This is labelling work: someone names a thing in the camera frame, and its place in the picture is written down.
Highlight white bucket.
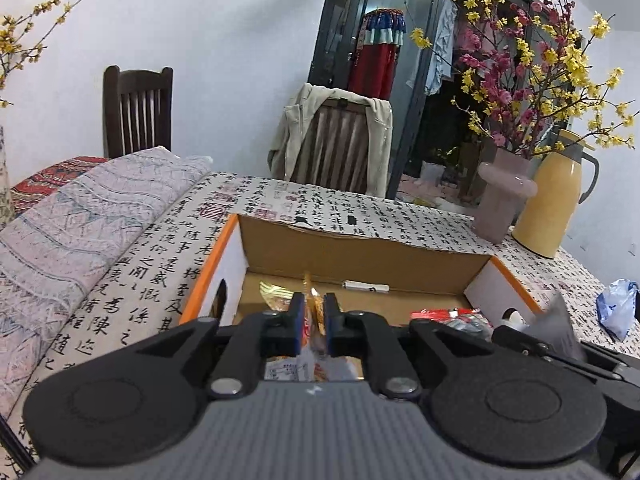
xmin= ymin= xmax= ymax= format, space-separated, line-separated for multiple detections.
xmin=420 ymin=160 xmax=446 ymax=184

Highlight orange chip packet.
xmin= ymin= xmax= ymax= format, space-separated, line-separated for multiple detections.
xmin=264 ymin=271 xmax=365 ymax=383

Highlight thin yellow flower sprigs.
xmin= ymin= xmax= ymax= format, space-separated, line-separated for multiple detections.
xmin=0 ymin=0 xmax=83 ymax=108

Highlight brown slatted wooden chair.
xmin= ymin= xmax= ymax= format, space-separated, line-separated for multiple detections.
xmin=290 ymin=97 xmax=391 ymax=196

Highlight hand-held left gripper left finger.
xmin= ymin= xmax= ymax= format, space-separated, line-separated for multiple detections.
xmin=127 ymin=292 xmax=307 ymax=401

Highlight light blue hanging shirt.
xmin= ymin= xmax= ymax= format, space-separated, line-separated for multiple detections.
xmin=406 ymin=0 xmax=458 ymax=96

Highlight pale geometric patterned blanket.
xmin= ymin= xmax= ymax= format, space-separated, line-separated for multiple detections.
xmin=0 ymin=146 xmax=213 ymax=411

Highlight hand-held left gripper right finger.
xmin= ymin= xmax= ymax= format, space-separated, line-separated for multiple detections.
xmin=322 ymin=292 xmax=501 ymax=401

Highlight white paper strip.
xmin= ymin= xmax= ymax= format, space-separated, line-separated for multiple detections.
xmin=342 ymin=280 xmax=390 ymax=294

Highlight white grey snack packet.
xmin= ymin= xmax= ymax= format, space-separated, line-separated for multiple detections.
xmin=530 ymin=295 xmax=587 ymax=362

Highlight dark glass door frame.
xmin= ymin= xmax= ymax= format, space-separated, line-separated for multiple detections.
xmin=309 ymin=0 xmax=576 ymax=201

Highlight floral ceramic vase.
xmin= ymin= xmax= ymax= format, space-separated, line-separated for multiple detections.
xmin=0 ymin=126 xmax=11 ymax=222

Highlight chair with beige jacket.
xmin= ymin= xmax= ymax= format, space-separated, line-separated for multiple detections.
xmin=268 ymin=82 xmax=394 ymax=198

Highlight yellow and pink blossom branches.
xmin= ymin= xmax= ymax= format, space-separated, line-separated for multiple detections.
xmin=410 ymin=0 xmax=636 ymax=161

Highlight blue plastic bag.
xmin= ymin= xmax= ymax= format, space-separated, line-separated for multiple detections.
xmin=595 ymin=279 xmax=640 ymax=343

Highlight orange cardboard box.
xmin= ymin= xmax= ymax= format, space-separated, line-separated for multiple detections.
xmin=179 ymin=213 xmax=546 ymax=376

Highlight pink mushroom-shaped vase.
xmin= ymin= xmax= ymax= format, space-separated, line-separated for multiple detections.
xmin=471 ymin=147 xmax=538 ymax=245

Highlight red silver snack packet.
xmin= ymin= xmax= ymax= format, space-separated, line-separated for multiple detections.
xmin=410 ymin=307 xmax=496 ymax=341

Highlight dark wooden chair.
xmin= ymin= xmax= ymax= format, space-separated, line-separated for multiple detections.
xmin=102 ymin=65 xmax=174 ymax=160

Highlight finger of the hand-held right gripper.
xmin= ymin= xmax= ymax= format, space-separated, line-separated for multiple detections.
xmin=492 ymin=324 xmax=618 ymax=378

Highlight yellow thermos jug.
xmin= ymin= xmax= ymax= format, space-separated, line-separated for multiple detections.
xmin=511 ymin=129 xmax=600 ymax=259

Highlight red and blue hanging garment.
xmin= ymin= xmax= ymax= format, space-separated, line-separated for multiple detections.
xmin=348 ymin=7 xmax=406 ymax=101

